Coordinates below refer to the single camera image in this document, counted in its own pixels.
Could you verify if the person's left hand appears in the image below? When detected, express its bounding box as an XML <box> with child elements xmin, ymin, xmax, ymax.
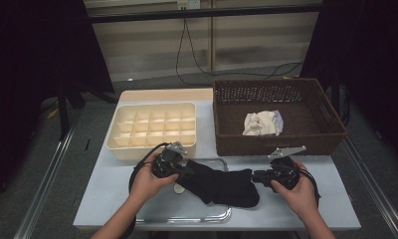
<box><xmin>129</xmin><ymin>151</ymin><xmax>180</xmax><ymax>204</ymax></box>

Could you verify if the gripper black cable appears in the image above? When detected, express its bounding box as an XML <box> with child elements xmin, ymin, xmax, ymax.
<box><xmin>120</xmin><ymin>142</ymin><xmax>170</xmax><ymax>239</ymax></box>
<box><xmin>296</xmin><ymin>165</ymin><xmax>322</xmax><ymax>204</ymax></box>

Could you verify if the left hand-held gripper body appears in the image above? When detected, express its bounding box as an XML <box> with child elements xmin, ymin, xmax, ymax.
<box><xmin>151</xmin><ymin>141</ymin><xmax>189</xmax><ymax>179</ymax></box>

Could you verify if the black sock pair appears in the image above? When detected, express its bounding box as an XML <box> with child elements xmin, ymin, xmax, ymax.
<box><xmin>174</xmin><ymin>159</ymin><xmax>262</xmax><ymax>209</ymax></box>

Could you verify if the metal floor rail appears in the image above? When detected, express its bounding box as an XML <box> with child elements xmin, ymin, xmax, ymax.
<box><xmin>12</xmin><ymin>113</ymin><xmax>86</xmax><ymax>239</ymax></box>
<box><xmin>339</xmin><ymin>135</ymin><xmax>398</xmax><ymax>239</ymax></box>

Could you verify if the black stand leg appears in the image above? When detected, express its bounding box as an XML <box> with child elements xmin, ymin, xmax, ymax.
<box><xmin>56</xmin><ymin>83</ymin><xmax>118</xmax><ymax>140</ymax></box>

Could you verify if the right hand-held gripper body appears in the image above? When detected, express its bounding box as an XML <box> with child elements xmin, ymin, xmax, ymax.
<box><xmin>267</xmin><ymin>145</ymin><xmax>307</xmax><ymax>192</ymax></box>

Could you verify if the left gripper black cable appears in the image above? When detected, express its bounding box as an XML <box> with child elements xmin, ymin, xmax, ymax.
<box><xmin>120</xmin><ymin>142</ymin><xmax>170</xmax><ymax>239</ymax></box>

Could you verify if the white wall socket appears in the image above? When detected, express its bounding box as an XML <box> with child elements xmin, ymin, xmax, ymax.
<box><xmin>176</xmin><ymin>0</ymin><xmax>201</xmax><ymax>10</ymax></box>

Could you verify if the person's right hand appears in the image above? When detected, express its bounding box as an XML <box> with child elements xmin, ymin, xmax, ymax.
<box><xmin>270</xmin><ymin>159</ymin><xmax>321</xmax><ymax>222</ymax></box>

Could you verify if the black horizontal bar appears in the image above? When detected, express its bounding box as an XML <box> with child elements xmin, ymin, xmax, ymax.
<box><xmin>87</xmin><ymin>3</ymin><xmax>324</xmax><ymax>24</ymax></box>

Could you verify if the metal tray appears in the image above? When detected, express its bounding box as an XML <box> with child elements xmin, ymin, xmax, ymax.
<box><xmin>133</xmin><ymin>157</ymin><xmax>232</xmax><ymax>224</ymax></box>

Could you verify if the brown woven basket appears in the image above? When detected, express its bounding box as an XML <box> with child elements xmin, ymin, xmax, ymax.
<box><xmin>212</xmin><ymin>78</ymin><xmax>348</xmax><ymax>157</ymax></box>

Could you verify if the black curtain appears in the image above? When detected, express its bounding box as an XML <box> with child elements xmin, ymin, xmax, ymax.
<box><xmin>299</xmin><ymin>0</ymin><xmax>398</xmax><ymax>167</ymax></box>
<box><xmin>0</xmin><ymin>0</ymin><xmax>115</xmax><ymax>210</ymax></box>

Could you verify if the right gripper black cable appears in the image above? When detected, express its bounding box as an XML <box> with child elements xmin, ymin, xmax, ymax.
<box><xmin>296</xmin><ymin>165</ymin><xmax>322</xmax><ymax>204</ymax></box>

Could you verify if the cream divided organizer box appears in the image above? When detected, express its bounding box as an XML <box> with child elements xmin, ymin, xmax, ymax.
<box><xmin>105</xmin><ymin>102</ymin><xmax>197</xmax><ymax>159</ymax></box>

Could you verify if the thin black wall cable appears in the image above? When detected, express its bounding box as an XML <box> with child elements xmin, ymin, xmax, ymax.
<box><xmin>175</xmin><ymin>18</ymin><xmax>305</xmax><ymax>86</ymax></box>

